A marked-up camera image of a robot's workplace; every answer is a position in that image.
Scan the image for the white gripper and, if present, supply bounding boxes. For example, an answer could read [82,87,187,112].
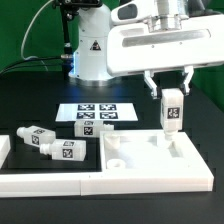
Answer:
[106,0,224,99]

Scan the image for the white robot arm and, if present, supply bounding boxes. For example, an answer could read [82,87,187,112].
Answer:
[74,0,224,98]

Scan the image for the white sheet with tags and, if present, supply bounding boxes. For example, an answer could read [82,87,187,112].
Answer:
[55,103,138,122]

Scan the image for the white L-shaped fence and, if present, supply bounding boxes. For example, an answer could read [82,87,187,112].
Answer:
[0,130,214,198]

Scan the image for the white block at left edge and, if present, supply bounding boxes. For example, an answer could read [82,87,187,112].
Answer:
[0,135,11,169]

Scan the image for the black camera stand pole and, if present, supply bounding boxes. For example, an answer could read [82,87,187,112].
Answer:
[52,0,102,75]

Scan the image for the white cable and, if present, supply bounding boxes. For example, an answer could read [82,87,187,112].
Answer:
[20,0,56,72]

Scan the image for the black cables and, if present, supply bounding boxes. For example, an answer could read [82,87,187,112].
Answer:
[0,55,64,76]

